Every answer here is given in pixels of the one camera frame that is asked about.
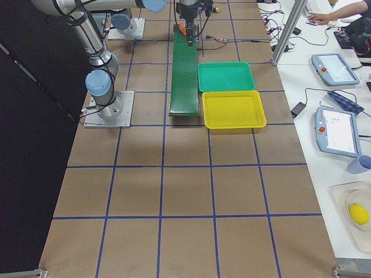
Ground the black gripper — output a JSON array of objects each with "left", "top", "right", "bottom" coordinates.
[{"left": 176, "top": 0, "right": 213, "bottom": 47}]

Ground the plain orange cylinder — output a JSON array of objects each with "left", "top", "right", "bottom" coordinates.
[{"left": 178, "top": 23, "right": 187, "bottom": 36}]

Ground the person's forearm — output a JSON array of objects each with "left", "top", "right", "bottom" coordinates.
[{"left": 326, "top": 1, "right": 369, "bottom": 21}]

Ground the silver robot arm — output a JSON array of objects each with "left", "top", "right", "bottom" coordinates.
[
  {"left": 111, "top": 1, "right": 214, "bottom": 47},
  {"left": 31, "top": 1, "right": 166, "bottom": 121}
]

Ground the person's hand at desk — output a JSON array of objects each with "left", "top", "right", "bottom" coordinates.
[{"left": 307, "top": 14, "right": 332, "bottom": 25}]

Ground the green plastic tray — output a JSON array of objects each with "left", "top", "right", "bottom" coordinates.
[{"left": 198, "top": 61, "right": 256, "bottom": 92}]

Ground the green conveyor belt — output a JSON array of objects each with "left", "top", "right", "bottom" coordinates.
[{"left": 169, "top": 25, "right": 199, "bottom": 116}]

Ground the yellow plastic tray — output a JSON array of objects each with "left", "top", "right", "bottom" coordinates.
[{"left": 202, "top": 90, "right": 267, "bottom": 130}]

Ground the black power adapter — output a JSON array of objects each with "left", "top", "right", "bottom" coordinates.
[{"left": 291, "top": 102, "right": 306, "bottom": 119}]

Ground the teach pendant far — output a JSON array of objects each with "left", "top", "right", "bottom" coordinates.
[{"left": 311, "top": 53, "right": 360, "bottom": 86}]

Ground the teach pendant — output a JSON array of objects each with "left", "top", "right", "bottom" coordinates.
[
  {"left": 315, "top": 107, "right": 362, "bottom": 158},
  {"left": 311, "top": 53, "right": 360, "bottom": 86}
]

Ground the blue plaid cloth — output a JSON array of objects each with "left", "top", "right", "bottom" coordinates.
[{"left": 328, "top": 91, "right": 364, "bottom": 116}]

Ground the teach pendant near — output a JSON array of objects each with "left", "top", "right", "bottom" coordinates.
[{"left": 315, "top": 107, "right": 362, "bottom": 158}]

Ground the blue cup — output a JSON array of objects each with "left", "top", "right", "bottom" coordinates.
[{"left": 347, "top": 155, "right": 371, "bottom": 174}]

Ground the beige tray with bowl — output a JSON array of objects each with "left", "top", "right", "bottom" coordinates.
[{"left": 330, "top": 181, "right": 370, "bottom": 254}]

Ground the yellow lemon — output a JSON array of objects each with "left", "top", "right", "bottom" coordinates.
[{"left": 348, "top": 203, "right": 369, "bottom": 225}]

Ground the red black power cable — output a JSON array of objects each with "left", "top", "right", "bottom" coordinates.
[{"left": 198, "top": 17, "right": 273, "bottom": 50}]

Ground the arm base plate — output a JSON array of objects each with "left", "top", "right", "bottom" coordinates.
[
  {"left": 108, "top": 15, "right": 146, "bottom": 41},
  {"left": 83, "top": 91, "right": 135, "bottom": 128}
]

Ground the aluminium frame post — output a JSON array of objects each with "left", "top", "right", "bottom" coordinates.
[{"left": 271, "top": 0, "right": 307, "bottom": 65}]

